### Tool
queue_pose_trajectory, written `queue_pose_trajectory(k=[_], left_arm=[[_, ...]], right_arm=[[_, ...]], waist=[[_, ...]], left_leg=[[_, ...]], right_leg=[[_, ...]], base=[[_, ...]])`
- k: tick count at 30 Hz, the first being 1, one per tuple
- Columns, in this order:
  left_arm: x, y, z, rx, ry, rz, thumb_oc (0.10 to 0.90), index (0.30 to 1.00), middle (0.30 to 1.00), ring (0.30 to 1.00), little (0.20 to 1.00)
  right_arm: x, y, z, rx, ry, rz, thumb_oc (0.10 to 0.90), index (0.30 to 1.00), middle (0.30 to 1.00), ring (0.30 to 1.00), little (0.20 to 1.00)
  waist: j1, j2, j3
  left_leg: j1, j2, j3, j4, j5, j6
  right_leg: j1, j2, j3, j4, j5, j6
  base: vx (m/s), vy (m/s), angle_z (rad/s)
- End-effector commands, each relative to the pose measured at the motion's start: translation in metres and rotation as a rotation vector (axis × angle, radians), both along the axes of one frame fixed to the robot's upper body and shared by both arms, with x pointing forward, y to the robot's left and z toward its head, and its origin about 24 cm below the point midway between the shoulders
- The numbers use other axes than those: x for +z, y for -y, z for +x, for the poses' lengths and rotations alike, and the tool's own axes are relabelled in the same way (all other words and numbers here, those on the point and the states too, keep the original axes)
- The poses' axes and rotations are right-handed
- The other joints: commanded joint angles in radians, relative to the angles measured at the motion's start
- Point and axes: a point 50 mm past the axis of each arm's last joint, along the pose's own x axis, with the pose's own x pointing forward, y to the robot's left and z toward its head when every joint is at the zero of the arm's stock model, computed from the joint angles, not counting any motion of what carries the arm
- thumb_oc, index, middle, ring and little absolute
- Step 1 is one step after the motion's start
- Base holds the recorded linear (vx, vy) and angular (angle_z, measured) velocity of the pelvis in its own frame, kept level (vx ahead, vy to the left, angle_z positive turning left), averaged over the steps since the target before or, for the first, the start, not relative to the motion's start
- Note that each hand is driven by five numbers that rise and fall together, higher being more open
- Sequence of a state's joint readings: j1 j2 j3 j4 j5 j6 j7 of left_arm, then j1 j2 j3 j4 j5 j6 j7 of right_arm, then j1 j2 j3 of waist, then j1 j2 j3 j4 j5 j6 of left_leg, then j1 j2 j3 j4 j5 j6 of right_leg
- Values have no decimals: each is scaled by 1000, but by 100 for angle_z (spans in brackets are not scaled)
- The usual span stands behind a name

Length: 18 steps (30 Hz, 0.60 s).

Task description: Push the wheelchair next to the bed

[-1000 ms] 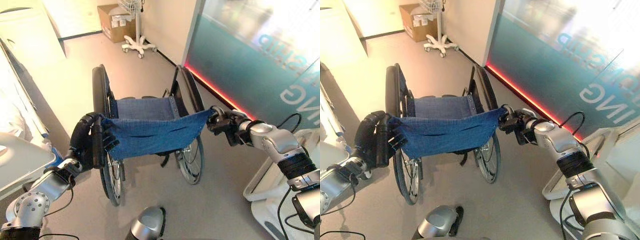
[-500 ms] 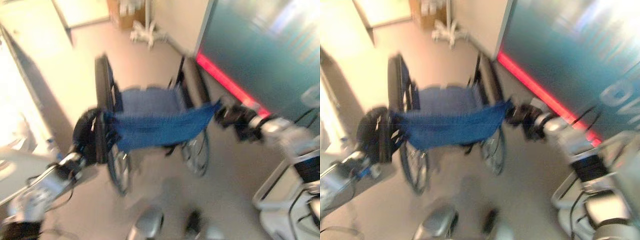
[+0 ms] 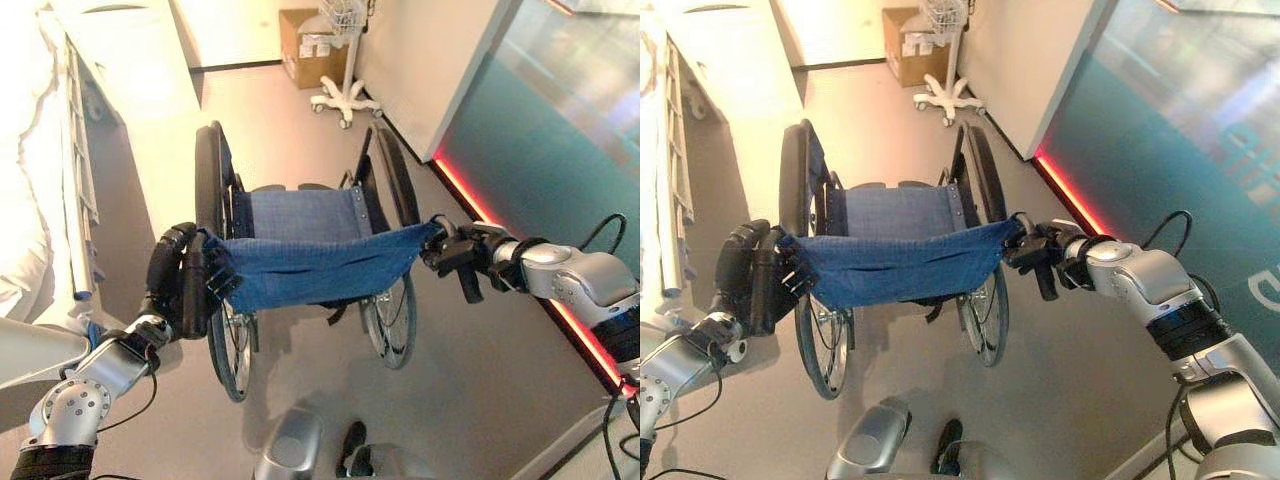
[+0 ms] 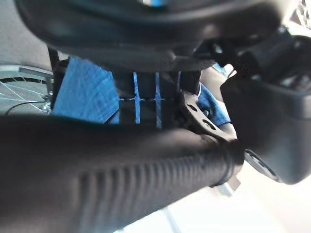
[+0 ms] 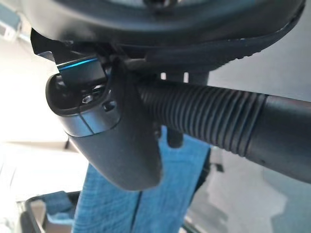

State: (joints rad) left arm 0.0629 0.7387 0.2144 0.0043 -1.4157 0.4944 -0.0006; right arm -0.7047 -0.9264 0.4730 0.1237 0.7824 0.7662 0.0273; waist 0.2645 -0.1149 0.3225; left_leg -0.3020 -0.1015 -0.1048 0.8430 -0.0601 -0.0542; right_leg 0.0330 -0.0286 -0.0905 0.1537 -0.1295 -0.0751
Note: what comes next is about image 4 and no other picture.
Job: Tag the black wheelchair frame tube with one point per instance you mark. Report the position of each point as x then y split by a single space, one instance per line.
54 72

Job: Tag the spoked wheelchair wheel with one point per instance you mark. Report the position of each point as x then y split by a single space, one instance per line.
24 94

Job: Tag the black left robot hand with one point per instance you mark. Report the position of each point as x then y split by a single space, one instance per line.
150 29

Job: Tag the black slotted brake bracket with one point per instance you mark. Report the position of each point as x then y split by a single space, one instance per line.
194 114

